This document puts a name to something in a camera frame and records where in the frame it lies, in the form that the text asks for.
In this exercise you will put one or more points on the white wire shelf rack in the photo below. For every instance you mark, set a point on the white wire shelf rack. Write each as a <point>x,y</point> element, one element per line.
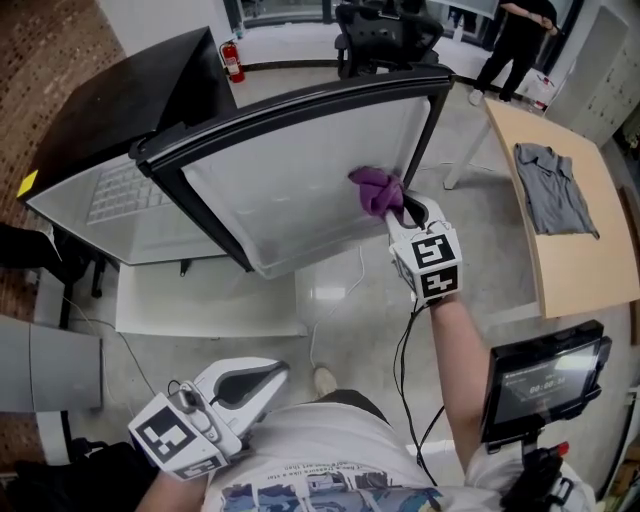
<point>125,192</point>

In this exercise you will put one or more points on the person's left shoe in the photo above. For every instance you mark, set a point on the person's left shoe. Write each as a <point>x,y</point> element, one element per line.
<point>325,381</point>

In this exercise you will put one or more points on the white low cabinet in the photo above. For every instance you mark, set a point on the white low cabinet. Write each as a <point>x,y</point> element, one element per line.
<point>52,435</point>

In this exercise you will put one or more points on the light wooden table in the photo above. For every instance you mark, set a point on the light wooden table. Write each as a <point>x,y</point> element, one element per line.
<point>590,280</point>

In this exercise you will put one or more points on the grey metal locker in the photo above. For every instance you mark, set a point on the grey metal locker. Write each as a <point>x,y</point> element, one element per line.
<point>600,75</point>

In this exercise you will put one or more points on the grey shirt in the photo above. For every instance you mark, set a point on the grey shirt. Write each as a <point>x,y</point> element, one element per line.
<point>552,195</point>

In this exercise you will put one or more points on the black mesh office chair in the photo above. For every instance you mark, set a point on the black mesh office chair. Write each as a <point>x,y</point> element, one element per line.
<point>45,250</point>

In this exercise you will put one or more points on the person's left forearm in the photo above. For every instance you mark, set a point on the person's left forearm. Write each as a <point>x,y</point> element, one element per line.
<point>175,495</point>

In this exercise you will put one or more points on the person's left leg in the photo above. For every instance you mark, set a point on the person's left leg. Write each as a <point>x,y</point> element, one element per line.
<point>355,400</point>

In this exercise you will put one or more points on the white table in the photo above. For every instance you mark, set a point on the white table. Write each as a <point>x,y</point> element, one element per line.
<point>200,300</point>

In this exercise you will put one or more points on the grey cabinet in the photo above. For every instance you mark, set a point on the grey cabinet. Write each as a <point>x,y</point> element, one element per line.
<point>50,365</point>

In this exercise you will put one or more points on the red fire extinguisher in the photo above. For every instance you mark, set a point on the red fire extinguisher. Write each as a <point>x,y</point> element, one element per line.
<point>234,62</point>

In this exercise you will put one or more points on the white red-print box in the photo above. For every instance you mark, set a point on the white red-print box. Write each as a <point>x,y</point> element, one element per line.
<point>537,92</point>

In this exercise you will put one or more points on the black mini fridge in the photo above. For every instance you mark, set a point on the black mini fridge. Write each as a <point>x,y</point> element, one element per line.
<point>130,90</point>

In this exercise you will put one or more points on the purple cleaning cloth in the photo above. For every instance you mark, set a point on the purple cleaning cloth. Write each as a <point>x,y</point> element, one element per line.
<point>377,192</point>

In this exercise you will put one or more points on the person's white printed shirt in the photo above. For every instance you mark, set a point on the person's white printed shirt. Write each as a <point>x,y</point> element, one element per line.
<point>325,440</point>

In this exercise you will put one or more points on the person's right forearm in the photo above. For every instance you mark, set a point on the person's right forearm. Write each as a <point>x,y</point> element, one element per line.
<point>457,370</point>

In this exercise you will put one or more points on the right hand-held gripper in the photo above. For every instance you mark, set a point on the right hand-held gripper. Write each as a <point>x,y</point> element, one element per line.
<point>432,265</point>

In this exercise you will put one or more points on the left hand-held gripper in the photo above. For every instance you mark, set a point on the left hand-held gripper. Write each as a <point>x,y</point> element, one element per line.
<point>172,437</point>

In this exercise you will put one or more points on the black monitor mount, red button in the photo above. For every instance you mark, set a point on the black monitor mount, red button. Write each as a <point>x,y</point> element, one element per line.
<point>542,470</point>

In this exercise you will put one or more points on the black chest-mounted monitor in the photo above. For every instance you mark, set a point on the black chest-mounted monitor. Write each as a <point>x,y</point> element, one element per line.
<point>542,385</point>

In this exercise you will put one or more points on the black-framed window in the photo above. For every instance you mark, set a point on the black-framed window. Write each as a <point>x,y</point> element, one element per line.
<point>280,10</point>

